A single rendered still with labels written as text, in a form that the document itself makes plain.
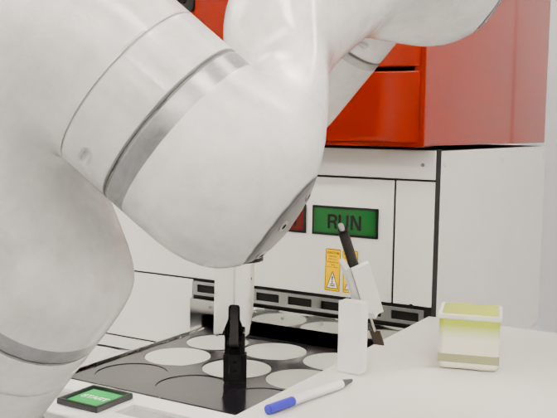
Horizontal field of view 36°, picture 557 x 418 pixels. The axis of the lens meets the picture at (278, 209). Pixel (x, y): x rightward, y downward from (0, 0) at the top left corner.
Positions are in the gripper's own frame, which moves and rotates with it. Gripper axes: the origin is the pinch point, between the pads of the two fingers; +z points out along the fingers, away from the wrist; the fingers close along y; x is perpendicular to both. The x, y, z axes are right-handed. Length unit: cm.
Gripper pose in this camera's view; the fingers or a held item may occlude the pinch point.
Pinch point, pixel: (234, 366)
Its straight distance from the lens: 119.6
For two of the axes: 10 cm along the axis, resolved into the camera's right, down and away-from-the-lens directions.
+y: 0.1, 0.9, -10.0
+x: 10.0, 0.1, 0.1
